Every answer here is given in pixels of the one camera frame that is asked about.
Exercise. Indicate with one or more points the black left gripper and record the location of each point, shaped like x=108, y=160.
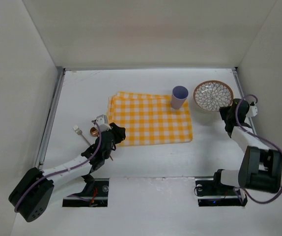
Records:
x=115, y=134

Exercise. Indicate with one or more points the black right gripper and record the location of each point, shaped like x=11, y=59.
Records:
x=228, y=118

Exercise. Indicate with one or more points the patterned ceramic plate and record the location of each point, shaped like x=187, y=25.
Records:
x=212, y=95

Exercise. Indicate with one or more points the yellow white checkered cloth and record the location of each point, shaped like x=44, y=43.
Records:
x=149, y=119

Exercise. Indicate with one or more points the lavender paper cup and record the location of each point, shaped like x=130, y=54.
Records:
x=178, y=97

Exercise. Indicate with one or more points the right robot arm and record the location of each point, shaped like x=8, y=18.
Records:
x=261, y=167

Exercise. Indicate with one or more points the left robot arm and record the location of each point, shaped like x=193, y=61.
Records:
x=34, y=192

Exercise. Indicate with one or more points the copper spoon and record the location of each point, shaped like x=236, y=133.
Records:
x=93, y=131

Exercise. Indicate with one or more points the silver copper fork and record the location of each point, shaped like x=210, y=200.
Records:
x=80, y=133

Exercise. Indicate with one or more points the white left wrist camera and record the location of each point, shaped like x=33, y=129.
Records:
x=102, y=122

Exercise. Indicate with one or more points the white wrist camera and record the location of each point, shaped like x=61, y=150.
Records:
x=253, y=111
x=102, y=122

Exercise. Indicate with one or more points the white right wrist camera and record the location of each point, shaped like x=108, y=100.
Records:
x=253, y=111

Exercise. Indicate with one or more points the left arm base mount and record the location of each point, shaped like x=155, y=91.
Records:
x=94, y=194

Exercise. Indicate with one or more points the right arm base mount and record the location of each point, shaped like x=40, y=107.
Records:
x=211, y=192

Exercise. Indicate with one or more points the left aluminium table rail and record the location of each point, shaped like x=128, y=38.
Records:
x=40, y=155

